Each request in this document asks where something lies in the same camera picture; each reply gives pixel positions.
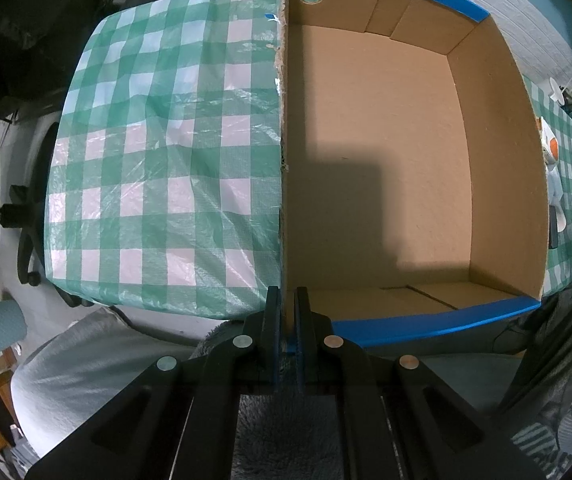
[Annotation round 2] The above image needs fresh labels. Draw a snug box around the green checkered tablecloth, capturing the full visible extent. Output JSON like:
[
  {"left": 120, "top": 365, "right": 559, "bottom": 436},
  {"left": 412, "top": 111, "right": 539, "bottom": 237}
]
[{"left": 44, "top": 0, "right": 282, "bottom": 318}]

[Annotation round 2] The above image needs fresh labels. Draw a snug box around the white orange power bank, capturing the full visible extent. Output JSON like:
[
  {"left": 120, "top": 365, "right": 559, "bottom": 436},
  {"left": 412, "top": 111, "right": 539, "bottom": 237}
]
[{"left": 536, "top": 117, "right": 559, "bottom": 167}]

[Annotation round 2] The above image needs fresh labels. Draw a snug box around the blue cardboard box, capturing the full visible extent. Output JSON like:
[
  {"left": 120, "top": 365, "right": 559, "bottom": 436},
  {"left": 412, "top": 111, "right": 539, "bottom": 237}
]
[{"left": 283, "top": 0, "right": 548, "bottom": 347}]

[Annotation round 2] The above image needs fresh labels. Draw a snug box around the white electric kettle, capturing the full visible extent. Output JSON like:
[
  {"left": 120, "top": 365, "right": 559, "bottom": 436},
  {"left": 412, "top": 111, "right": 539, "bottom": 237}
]
[{"left": 548, "top": 77, "right": 567, "bottom": 106}]

